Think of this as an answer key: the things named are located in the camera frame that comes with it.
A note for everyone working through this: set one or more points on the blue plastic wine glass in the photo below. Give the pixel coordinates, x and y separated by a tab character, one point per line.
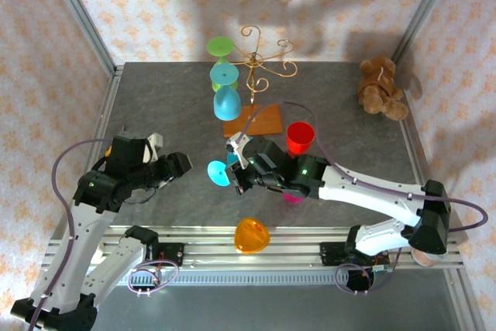
218	173

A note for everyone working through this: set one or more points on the magenta plastic wine glass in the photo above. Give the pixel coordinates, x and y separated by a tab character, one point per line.
292	198

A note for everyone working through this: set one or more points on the red plastic wine glass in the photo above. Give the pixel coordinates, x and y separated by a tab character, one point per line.
300	137

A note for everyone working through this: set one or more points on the light teal plastic wine glass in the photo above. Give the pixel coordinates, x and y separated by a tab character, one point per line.
226	104

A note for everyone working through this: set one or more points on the green plastic wine glass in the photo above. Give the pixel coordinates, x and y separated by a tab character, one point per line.
219	46

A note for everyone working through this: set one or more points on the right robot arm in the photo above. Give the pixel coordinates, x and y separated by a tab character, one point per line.
368	191

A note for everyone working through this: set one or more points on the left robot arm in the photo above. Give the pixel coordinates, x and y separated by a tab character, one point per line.
77	238

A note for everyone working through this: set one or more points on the orange plastic bowl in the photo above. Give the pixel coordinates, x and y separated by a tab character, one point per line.
252	236

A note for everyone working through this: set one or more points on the brown teddy bear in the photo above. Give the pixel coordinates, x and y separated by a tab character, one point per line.
377	87

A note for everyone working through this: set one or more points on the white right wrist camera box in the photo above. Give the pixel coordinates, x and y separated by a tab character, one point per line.
237	149

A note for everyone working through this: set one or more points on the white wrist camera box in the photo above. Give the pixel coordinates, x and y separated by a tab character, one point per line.
237	149
155	145

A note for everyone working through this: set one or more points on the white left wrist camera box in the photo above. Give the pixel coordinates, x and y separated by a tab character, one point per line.
155	145

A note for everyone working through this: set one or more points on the aluminium front rail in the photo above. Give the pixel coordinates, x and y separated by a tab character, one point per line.
209	249

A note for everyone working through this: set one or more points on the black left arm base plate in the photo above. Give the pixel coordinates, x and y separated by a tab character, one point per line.
174	253

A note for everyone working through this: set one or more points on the aluminium side rail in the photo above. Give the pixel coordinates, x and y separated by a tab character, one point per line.
415	145
112	81

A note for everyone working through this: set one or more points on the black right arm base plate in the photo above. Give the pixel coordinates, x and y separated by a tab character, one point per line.
329	255

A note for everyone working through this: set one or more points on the aluminium frame post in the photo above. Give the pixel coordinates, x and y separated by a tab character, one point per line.
79	9
426	5

